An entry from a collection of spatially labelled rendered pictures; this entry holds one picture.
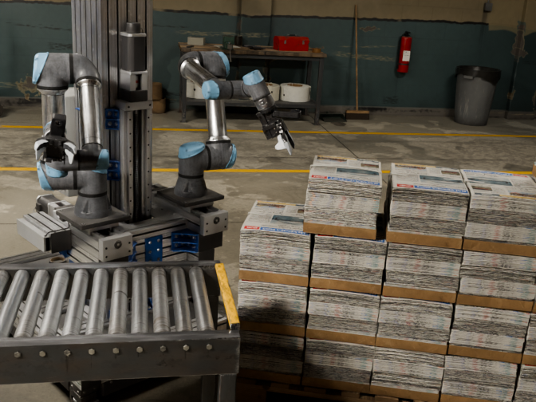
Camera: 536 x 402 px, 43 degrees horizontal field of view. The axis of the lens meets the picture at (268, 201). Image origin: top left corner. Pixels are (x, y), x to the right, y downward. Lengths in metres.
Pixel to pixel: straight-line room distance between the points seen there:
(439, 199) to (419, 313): 0.48
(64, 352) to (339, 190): 1.20
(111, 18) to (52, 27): 6.24
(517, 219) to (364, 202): 0.57
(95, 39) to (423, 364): 1.89
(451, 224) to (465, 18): 7.56
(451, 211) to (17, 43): 7.30
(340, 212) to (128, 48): 1.09
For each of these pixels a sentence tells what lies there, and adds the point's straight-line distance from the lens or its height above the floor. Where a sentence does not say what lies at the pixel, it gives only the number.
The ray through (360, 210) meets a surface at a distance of 2.63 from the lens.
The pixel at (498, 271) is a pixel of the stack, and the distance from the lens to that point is 2.75.
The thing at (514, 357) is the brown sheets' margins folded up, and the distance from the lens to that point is 2.93.
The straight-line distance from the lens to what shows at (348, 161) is 2.87.
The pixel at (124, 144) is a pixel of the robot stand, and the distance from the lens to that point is 2.93.
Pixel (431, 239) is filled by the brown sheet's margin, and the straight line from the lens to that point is 2.66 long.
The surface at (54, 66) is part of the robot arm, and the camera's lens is 2.67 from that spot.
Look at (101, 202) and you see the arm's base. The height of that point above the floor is 0.88.
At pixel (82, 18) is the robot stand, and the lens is 3.01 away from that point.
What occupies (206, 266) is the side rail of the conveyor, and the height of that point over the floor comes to 0.80.
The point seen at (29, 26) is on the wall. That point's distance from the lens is 9.16.
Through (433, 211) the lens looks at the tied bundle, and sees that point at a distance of 2.63.
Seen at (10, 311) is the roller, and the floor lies 0.80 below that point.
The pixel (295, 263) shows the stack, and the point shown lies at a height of 0.70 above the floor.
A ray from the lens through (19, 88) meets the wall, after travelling 9.29.
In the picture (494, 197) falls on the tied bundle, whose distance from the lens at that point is 2.64.
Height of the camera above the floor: 1.79
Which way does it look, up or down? 19 degrees down
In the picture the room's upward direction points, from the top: 4 degrees clockwise
